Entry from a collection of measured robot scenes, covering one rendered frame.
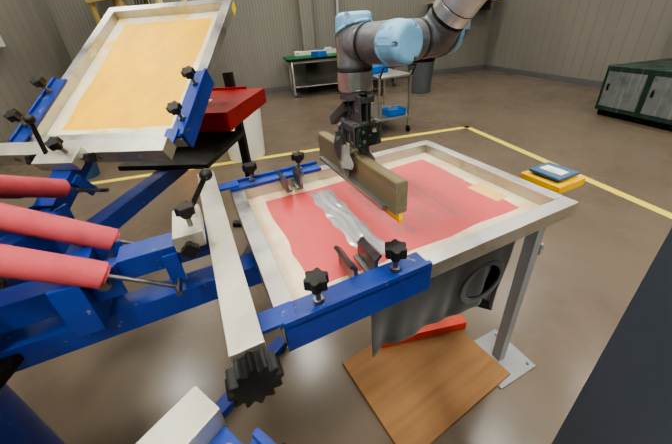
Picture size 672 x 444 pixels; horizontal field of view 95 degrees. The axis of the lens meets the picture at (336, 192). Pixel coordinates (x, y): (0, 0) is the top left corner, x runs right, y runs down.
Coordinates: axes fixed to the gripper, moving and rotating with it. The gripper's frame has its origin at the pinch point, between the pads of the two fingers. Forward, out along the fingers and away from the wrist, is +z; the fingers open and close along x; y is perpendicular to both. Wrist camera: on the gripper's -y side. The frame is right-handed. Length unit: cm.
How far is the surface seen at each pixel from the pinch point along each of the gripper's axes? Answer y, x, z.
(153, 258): 2.9, -48.9, 6.6
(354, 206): -3.9, 1.6, 13.6
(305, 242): 4.8, -16.9, 13.6
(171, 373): -54, -76, 109
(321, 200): -11.4, -5.7, 13.0
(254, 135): -307, 25, 77
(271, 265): 13.1, -27.2, 10.1
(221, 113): -86, -23, -1
